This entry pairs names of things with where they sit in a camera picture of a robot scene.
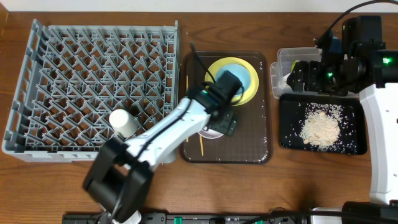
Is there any pink bowl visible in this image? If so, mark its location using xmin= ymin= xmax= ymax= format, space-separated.
xmin=198 ymin=126 xmax=223 ymax=139

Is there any wooden chopstick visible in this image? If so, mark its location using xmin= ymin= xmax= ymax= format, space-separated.
xmin=199 ymin=135 xmax=204 ymax=156
xmin=186 ymin=75 xmax=189 ymax=142

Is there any rice food scraps pile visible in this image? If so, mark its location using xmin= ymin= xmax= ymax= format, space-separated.
xmin=279 ymin=102 xmax=358 ymax=154

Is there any yellow plate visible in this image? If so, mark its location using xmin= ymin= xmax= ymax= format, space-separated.
xmin=208 ymin=57 xmax=259 ymax=106

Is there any light blue bowl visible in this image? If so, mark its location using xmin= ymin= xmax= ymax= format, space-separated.
xmin=215 ymin=63 xmax=251 ymax=90

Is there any white cup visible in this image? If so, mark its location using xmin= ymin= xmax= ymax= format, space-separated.
xmin=109 ymin=109 xmax=138 ymax=138

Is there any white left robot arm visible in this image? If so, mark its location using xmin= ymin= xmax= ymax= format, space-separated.
xmin=83 ymin=82 xmax=241 ymax=223

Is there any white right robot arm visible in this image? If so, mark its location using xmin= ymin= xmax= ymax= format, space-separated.
xmin=287 ymin=50 xmax=397 ymax=223

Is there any clear plastic waste bin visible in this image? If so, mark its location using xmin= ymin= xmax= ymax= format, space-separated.
xmin=269 ymin=47 xmax=361 ymax=100

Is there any black waste tray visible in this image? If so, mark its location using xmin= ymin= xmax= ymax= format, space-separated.
xmin=279 ymin=93 xmax=368 ymax=155

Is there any dark brown serving tray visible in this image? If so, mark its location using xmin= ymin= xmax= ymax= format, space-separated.
xmin=179 ymin=51 xmax=272 ymax=164

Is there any grey plastic dish rack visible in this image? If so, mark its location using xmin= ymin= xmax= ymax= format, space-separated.
xmin=1 ymin=21 xmax=181 ymax=162

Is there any black equipment rail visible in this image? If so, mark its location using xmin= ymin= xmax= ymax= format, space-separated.
xmin=62 ymin=211 xmax=312 ymax=224

